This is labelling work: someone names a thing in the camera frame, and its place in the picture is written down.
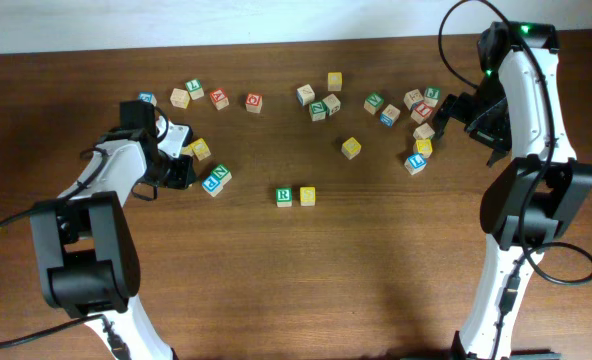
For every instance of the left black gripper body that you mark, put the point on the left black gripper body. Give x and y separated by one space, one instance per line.
173 172

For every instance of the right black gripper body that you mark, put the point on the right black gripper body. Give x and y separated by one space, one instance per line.
484 113

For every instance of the blue P block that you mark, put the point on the blue P block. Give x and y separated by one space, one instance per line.
212 185

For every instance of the green N block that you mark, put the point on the green N block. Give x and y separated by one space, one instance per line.
222 173

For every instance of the green R block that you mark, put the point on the green R block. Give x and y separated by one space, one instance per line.
284 197

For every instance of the yellow block cluster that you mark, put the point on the yellow block cluster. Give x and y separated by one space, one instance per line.
187 150
307 196
200 149

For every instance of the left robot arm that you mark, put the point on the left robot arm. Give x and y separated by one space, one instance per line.
87 260

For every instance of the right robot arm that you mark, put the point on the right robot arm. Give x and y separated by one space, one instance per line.
516 112

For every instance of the green J block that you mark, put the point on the green J block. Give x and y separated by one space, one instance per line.
432 96

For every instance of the red I block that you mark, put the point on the red I block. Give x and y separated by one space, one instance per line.
421 112

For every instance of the plain wooden block right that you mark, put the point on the plain wooden block right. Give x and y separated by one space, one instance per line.
423 132

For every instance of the plain wooden block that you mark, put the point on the plain wooden block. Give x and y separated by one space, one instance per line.
180 98
423 132
332 104

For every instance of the yellow block right lower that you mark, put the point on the yellow block right lower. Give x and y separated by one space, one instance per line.
423 147

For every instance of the plain wooden block left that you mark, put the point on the plain wooden block left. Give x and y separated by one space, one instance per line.
180 98

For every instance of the wooden K block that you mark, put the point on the wooden K block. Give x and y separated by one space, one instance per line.
413 98

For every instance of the blue L block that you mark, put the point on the blue L block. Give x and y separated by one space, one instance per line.
415 163

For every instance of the blue 5 block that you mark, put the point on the blue 5 block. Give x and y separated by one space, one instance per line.
148 97

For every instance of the red A block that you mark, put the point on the red A block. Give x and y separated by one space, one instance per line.
219 98

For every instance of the green L block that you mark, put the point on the green L block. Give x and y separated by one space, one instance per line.
195 89

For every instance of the blue S block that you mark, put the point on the blue S block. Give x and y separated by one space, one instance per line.
390 115

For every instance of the red Q block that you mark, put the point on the red Q block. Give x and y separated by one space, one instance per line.
254 103

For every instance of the green V block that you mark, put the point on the green V block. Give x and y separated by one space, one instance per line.
373 103

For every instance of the yellow block centre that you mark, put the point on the yellow block centre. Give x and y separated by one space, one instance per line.
351 148

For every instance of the wooden block blue side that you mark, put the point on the wooden block blue side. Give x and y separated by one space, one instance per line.
305 94

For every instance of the green Z block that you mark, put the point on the green Z block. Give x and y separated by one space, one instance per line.
317 110

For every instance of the plain wooden block centre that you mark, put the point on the plain wooden block centre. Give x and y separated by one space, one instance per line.
332 104

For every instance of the yellow block top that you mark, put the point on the yellow block top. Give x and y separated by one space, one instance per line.
334 81

